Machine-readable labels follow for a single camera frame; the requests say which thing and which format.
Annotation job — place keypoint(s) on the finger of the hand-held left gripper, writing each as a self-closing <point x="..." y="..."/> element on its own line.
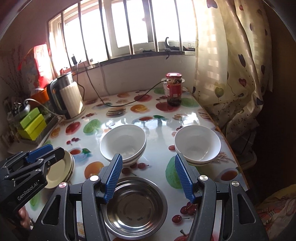
<point x="39" y="150"/>
<point x="53" y="155"/>

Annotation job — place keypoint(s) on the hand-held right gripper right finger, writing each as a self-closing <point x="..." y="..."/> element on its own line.
<point x="185" y="178"/>

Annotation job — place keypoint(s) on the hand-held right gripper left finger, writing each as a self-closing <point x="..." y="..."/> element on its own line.
<point x="113" y="178"/>

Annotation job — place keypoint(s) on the cream plate with blue motif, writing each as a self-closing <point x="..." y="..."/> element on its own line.
<point x="72" y="165"/>
<point x="57" y="171"/>

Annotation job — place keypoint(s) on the small white blue-striped bowl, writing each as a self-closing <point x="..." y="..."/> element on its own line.
<point x="196" y="143"/>

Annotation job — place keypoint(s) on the stainless steel bowl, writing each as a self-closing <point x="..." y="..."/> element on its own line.
<point x="136" y="208"/>

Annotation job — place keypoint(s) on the large white blue-striped bowl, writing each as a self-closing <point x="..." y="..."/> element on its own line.
<point x="122" y="141"/>

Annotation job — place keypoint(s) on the person's left hand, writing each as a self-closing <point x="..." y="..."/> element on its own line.
<point x="25" y="217"/>

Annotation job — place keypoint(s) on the grey zigzag patterned tray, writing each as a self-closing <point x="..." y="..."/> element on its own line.
<point x="49" y="126"/>

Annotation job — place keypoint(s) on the grey oval device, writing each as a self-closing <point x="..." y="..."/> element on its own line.
<point x="24" y="109"/>

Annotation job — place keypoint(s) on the orange container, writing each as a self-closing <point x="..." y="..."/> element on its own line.
<point x="40" y="95"/>

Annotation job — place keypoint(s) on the fruit printed tablecloth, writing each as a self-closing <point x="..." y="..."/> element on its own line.
<point x="157" y="129"/>

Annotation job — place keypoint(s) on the cream electric kettle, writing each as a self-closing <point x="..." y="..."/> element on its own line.
<point x="71" y="99"/>

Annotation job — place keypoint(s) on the grey plastic container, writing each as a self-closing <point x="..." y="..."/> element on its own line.
<point x="248" y="153"/>

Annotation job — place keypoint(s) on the colourful printed bag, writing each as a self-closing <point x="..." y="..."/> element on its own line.
<point x="34" y="67"/>

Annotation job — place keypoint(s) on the dried branches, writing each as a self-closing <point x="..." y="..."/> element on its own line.
<point x="11" y="69"/>

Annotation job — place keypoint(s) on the red-lidded glass jar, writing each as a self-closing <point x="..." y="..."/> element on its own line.
<point x="174" y="90"/>

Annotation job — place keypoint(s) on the black power adapter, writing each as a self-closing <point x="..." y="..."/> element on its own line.
<point x="74" y="60"/>

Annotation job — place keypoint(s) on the printed blanket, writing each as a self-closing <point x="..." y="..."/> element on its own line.
<point x="277" y="213"/>

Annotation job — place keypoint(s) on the heart printed curtain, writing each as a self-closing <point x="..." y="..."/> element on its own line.
<point x="231" y="69"/>

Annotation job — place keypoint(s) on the dark curved object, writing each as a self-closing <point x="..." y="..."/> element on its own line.
<point x="170" y="45"/>

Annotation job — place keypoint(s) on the window with metal bars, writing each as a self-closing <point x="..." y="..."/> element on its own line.
<point x="120" y="27"/>

